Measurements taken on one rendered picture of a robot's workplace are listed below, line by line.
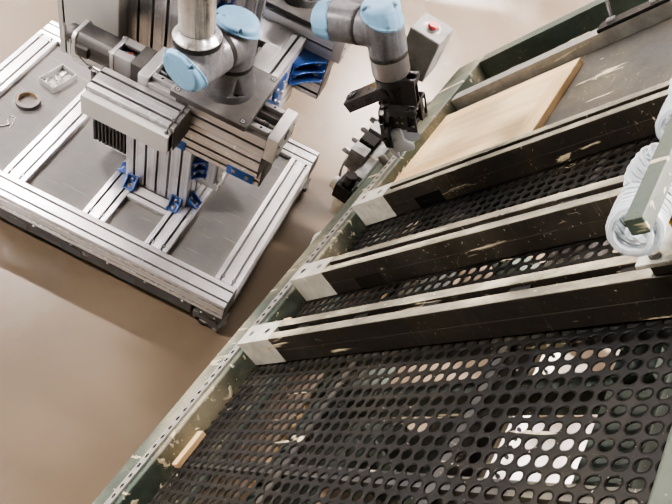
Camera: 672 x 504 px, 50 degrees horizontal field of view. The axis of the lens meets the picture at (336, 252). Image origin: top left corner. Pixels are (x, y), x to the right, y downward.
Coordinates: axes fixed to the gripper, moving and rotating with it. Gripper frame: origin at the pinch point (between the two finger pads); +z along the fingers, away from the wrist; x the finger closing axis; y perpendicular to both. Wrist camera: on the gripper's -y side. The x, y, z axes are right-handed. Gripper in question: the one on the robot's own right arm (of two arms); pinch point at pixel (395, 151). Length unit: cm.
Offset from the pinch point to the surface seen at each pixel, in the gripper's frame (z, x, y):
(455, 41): 116, 232, -62
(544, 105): 14.8, 40.5, 23.8
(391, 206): 29.3, 12.1, -9.7
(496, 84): 32, 73, 3
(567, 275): -16, -42, 43
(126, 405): 96, -33, -100
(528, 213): -6.8, -20.7, 33.1
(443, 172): 15.1, 11.8, 5.9
